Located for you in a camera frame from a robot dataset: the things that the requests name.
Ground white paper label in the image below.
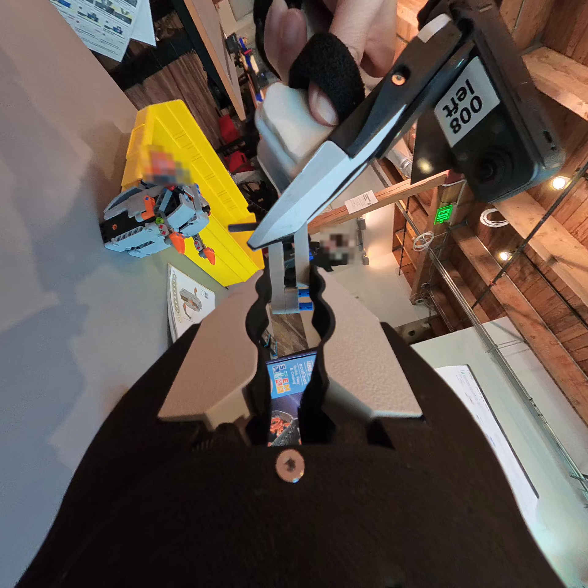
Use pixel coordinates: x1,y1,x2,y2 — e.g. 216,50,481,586
345,189,379,215

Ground open instruction booklet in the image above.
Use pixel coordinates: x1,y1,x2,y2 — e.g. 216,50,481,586
166,263,217,344

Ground small white leaflet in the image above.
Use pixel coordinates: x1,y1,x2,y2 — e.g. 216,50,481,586
48,0,157,63

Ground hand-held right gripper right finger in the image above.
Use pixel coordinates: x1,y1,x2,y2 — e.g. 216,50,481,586
307,266,423,445

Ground printed toy box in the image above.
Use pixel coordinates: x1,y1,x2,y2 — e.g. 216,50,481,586
266,350,319,446

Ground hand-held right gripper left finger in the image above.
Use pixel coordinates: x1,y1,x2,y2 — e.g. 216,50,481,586
157,270,273,444

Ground grey angled beam blue pins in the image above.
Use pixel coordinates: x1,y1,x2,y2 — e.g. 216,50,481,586
285,229,319,315

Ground person's left hand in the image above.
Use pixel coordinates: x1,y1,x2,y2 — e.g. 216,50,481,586
263,0,399,128

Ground grey beam black pins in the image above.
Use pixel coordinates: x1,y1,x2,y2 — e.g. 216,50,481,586
268,241,295,315

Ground white printed instruction sheet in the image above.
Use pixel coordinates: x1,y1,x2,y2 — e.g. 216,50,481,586
434,365,541,507

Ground yellow storage bin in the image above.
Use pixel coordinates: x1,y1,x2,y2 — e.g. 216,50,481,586
121,99,266,286

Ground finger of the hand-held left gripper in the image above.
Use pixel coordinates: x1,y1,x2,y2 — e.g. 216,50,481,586
247,106,409,252

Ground grey brick robot model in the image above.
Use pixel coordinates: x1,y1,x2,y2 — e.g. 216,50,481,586
100,181,217,267

